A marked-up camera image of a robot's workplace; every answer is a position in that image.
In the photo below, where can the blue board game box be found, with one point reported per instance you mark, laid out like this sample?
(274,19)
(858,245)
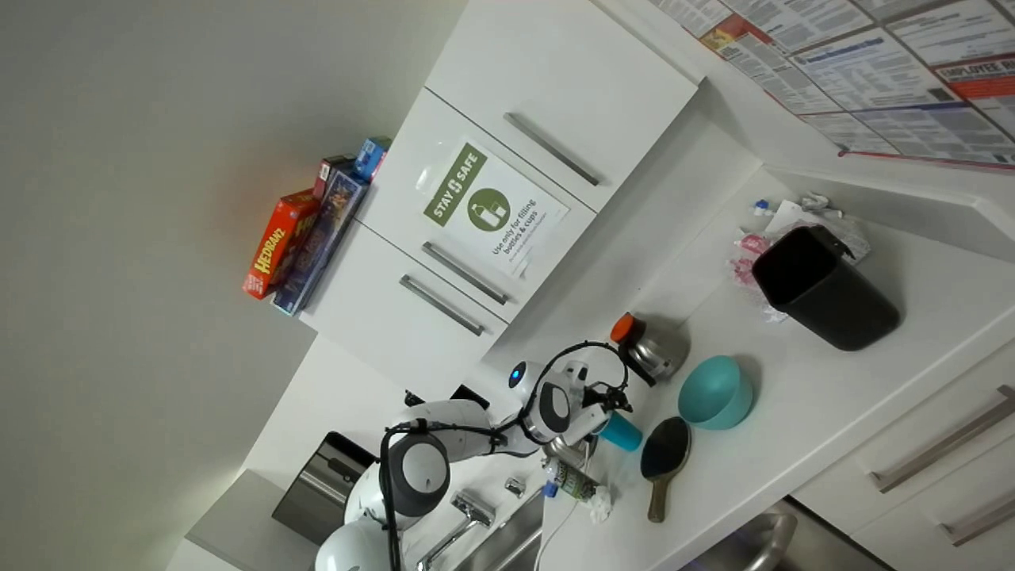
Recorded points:
(321,242)

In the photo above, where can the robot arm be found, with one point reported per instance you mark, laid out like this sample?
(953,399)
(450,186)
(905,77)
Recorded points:
(420,468)

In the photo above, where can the teal bowl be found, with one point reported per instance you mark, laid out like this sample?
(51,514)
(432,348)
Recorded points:
(714,394)

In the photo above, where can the row of wall posters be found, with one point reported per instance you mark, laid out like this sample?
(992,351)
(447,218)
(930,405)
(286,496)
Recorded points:
(872,71)

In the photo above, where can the orange board game box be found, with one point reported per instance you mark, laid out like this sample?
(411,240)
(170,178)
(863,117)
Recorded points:
(277,246)

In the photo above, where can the small white blue-capped bottle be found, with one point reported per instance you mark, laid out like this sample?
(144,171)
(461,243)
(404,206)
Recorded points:
(761,208)

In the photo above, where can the small blue game box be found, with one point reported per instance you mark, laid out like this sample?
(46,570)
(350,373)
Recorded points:
(371,157)

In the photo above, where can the small red game box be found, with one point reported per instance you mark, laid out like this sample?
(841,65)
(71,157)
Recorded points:
(329,170)

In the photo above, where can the white wall cabinet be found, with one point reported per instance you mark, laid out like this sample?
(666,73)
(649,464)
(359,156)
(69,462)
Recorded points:
(492,198)

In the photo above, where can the blue plastic cup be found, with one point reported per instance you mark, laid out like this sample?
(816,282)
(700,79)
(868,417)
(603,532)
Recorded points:
(623,433)

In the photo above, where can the heap of pink packets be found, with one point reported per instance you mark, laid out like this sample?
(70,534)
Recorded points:
(745,266)

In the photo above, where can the green and white paper sign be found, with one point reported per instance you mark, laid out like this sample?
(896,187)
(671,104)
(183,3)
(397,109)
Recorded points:
(499,214)

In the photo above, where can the heap of white papers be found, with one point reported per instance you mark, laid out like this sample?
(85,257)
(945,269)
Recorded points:
(825,218)

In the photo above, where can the white drawer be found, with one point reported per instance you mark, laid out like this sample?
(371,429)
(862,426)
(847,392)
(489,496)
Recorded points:
(936,539)
(896,428)

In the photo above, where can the chrome tap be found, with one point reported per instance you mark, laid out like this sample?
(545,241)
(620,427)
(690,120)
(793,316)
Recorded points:
(460,523)

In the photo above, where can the white cabinet door with sign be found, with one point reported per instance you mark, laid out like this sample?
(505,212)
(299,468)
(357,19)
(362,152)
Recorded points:
(412,182)

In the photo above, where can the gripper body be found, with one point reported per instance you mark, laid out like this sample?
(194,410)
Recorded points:
(616,399)

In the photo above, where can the labelled bottle with blue cap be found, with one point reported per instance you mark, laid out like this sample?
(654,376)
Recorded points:
(571,481)

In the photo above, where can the black waste bin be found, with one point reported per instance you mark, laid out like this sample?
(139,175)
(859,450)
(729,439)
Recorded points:
(829,293)

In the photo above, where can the coffee pot with orange lid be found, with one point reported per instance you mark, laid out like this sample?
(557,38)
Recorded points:
(654,353)

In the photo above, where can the steel paper towel dispenser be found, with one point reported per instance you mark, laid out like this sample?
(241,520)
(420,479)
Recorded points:
(317,492)

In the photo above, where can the black table tennis paddle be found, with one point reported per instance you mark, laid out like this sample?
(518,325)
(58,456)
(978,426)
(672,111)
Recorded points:
(664,456)

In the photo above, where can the crumpled white paper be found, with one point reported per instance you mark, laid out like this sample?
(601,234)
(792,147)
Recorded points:
(600,504)

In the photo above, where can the steel sink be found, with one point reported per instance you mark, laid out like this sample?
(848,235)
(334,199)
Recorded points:
(507,543)

